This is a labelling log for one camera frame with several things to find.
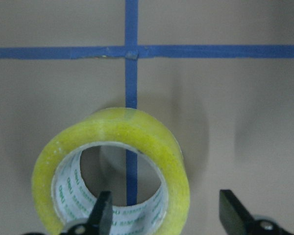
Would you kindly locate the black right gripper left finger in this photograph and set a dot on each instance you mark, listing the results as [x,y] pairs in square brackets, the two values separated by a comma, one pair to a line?
[100,219]

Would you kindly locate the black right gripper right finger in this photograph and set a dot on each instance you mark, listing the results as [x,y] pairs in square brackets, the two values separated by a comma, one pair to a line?
[233,215]

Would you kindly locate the yellow packing tape roll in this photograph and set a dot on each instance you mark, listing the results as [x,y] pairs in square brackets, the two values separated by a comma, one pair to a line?
[90,155]

